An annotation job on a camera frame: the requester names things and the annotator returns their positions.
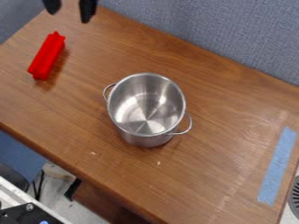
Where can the black round chair base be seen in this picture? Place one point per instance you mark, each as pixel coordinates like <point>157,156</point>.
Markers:
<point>12,176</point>

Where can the stainless steel pot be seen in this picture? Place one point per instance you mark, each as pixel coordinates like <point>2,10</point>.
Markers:
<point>147,109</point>

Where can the black device bottom left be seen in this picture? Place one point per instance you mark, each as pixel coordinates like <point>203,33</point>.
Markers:
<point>27,214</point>

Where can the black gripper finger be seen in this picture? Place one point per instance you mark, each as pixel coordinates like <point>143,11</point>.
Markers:
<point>87,9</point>
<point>52,5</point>

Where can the dark fan grille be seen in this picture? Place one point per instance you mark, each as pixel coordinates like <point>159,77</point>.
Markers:
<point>293,198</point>

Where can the blue tape strip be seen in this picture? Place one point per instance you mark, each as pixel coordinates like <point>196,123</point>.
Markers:
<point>276,168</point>

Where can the red rectangular block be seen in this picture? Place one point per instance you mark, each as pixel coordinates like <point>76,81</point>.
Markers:
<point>47,56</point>

